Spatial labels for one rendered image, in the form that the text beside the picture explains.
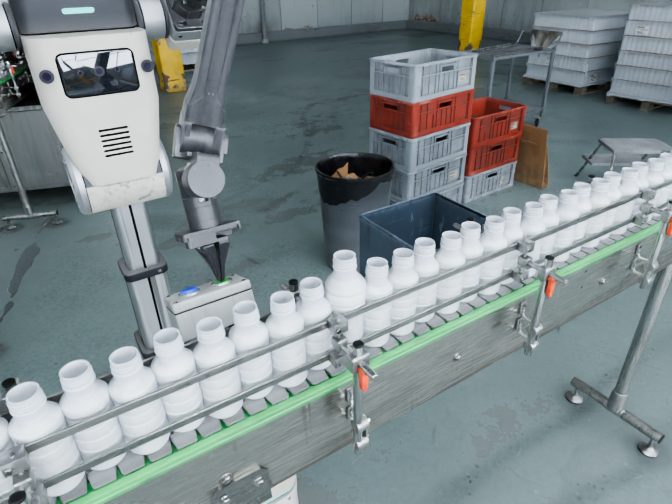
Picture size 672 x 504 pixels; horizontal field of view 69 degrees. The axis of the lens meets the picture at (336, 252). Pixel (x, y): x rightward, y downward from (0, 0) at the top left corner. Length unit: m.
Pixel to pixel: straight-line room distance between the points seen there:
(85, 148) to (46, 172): 3.37
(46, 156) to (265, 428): 3.86
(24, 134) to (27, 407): 3.85
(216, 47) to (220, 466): 0.64
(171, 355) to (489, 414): 1.68
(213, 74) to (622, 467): 1.93
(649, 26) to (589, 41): 0.82
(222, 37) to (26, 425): 0.58
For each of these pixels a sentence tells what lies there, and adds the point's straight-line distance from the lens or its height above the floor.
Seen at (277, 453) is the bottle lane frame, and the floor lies 0.90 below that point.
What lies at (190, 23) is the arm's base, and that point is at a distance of 1.24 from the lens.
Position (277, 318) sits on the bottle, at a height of 1.14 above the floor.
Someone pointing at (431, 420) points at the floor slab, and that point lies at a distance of 2.14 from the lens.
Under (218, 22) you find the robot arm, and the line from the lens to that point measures 0.80.
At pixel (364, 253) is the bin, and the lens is 1.53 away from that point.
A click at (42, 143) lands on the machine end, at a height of 0.49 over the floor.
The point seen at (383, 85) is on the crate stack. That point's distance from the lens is 3.29.
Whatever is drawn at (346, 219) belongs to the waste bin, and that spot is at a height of 0.39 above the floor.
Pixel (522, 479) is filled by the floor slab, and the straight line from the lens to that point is 2.05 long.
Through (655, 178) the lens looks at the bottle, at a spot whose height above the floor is 1.13.
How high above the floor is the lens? 1.60
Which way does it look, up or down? 30 degrees down
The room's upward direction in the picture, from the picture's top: 1 degrees counter-clockwise
